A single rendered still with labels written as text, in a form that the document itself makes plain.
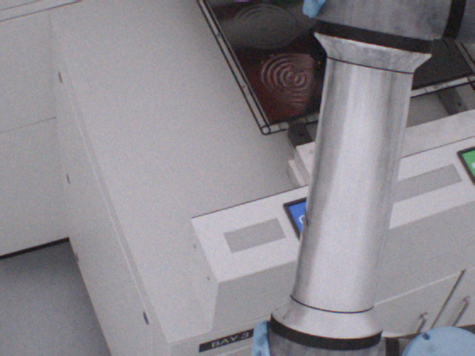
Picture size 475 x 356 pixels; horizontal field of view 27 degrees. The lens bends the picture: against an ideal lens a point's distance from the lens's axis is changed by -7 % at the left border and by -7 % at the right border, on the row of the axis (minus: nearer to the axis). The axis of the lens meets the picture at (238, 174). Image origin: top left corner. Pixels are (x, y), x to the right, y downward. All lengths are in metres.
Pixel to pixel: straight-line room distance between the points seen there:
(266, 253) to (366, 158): 0.32
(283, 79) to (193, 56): 0.18
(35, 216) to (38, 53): 0.51
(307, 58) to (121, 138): 0.29
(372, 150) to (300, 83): 0.54
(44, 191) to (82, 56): 0.55
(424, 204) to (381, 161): 0.37
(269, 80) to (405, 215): 0.31
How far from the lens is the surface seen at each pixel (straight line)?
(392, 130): 0.95
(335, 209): 0.95
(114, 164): 1.46
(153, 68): 1.57
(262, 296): 1.29
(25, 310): 2.27
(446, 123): 1.50
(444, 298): 1.61
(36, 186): 2.05
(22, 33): 1.69
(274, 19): 1.54
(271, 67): 1.48
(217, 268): 1.21
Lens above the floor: 2.02
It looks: 56 degrees down
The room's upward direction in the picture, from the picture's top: 8 degrees clockwise
